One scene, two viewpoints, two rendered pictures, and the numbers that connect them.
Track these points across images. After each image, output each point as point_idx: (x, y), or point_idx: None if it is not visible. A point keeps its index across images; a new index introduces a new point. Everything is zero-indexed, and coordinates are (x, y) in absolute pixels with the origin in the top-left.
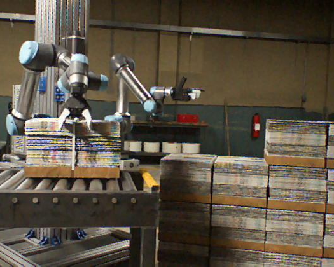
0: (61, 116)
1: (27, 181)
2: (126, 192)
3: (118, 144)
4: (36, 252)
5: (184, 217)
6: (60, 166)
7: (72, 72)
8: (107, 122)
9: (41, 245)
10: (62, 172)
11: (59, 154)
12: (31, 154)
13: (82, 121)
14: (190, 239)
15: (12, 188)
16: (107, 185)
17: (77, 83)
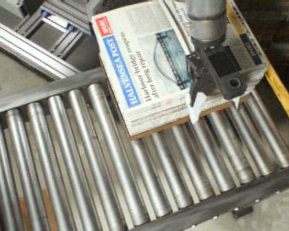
0: (194, 108)
1: (146, 160)
2: None
3: (257, 80)
4: (73, 47)
5: (256, 16)
6: (175, 119)
7: (199, 13)
8: (238, 42)
9: (71, 32)
10: (177, 122)
11: (174, 113)
12: (137, 126)
13: (180, 23)
14: (256, 31)
15: (137, 184)
16: (239, 129)
17: (216, 40)
